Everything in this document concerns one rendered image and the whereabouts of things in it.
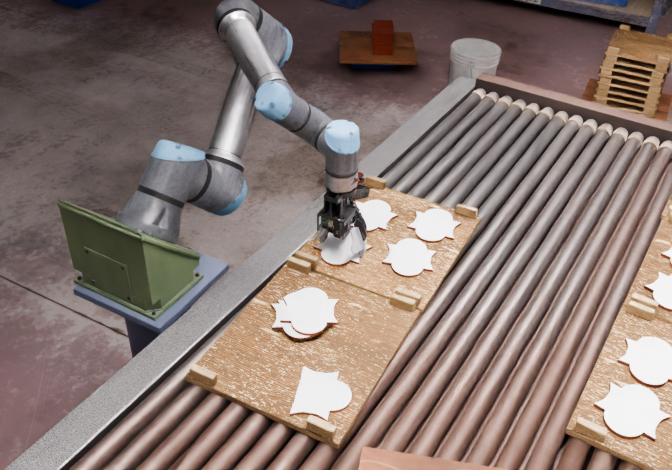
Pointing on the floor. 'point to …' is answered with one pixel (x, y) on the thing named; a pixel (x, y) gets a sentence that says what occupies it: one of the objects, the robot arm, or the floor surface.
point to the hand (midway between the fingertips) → (343, 246)
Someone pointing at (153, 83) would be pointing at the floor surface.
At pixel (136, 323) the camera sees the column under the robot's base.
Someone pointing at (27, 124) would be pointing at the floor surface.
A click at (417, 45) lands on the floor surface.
